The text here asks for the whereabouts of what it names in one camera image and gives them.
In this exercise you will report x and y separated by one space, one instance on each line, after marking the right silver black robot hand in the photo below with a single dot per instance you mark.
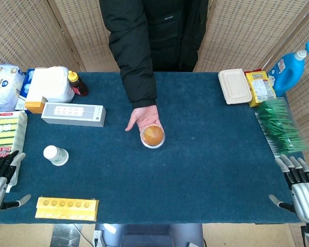
306 198

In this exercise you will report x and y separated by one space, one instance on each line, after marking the yellow block with holes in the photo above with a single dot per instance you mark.
67 209

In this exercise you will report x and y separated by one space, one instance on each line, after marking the red print snack pack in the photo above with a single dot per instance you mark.
0 153

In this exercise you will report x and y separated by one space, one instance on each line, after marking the small orange carton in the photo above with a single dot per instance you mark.
35 106

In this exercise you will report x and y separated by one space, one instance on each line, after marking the brown honey bottle yellow cap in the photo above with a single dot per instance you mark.
78 85

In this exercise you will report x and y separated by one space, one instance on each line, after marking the green sachet pack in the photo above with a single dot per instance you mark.
279 126

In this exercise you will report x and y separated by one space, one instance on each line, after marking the cup of orange liquid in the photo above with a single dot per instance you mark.
153 135

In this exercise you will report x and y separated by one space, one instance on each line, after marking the white flour bag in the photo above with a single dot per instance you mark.
51 83

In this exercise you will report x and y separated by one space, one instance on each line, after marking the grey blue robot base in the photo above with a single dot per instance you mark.
149 235

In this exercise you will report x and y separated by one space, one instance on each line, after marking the blue detergent bottle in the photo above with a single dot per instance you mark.
288 74

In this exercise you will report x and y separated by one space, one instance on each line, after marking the white bag blue print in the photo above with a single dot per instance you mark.
3 87

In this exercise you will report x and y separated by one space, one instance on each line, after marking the white paper cup green print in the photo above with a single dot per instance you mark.
56 155

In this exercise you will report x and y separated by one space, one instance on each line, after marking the yellow Lipo snack pack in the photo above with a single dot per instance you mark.
260 87

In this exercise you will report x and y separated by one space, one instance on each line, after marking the person's black sleeved forearm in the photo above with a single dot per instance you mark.
140 85

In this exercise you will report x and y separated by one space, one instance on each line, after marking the blue white carton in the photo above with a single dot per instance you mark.
24 87

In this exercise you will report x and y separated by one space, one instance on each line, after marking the white power strip box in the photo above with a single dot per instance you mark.
73 114

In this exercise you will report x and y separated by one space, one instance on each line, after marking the yellow green sponge pack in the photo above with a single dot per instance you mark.
6 131

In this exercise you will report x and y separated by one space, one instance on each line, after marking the beige takeaway food box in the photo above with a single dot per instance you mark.
234 86

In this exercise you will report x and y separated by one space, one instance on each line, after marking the person's bare hand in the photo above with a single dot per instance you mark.
145 115

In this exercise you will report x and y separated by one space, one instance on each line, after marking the person's black jacket torso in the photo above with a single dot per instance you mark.
167 31

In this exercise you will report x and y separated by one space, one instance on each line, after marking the dark blue table cloth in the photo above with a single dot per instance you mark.
182 185

